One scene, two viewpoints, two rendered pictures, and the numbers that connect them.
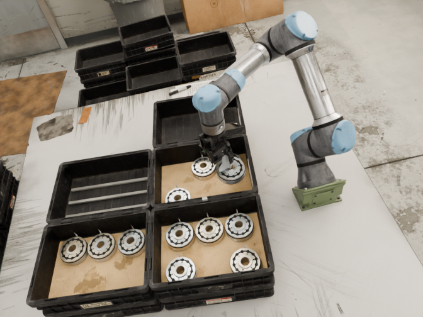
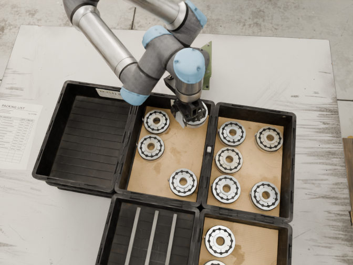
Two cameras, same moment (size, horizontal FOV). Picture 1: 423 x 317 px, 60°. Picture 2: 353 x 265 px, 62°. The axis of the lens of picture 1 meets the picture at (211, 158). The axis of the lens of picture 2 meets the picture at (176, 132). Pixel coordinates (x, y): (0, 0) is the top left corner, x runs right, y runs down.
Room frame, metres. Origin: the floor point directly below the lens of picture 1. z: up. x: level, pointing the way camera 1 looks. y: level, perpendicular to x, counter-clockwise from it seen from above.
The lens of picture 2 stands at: (0.82, 0.38, 1.94)
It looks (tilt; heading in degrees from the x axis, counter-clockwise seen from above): 69 degrees down; 280
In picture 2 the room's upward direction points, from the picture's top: 4 degrees counter-clockwise
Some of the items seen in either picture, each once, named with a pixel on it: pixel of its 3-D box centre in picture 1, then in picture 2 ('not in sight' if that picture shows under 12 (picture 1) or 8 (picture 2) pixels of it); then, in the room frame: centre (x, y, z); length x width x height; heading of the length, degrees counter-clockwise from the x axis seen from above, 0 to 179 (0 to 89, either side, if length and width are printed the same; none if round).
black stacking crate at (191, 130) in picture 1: (199, 126); (92, 137); (1.21, 0.02, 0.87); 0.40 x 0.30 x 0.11; 86
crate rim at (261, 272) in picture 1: (208, 238); (250, 158); (0.61, 0.07, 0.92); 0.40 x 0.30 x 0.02; 86
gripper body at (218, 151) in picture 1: (214, 142); (189, 103); (0.84, -0.02, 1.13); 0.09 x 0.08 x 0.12; 124
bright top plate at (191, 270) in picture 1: (180, 270); (265, 195); (0.55, 0.18, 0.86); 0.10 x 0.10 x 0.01
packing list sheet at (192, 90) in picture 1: (200, 93); (10, 133); (1.65, -0.01, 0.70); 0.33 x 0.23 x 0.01; 91
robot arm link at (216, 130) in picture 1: (213, 124); (189, 87); (0.84, -0.03, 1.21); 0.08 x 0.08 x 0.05
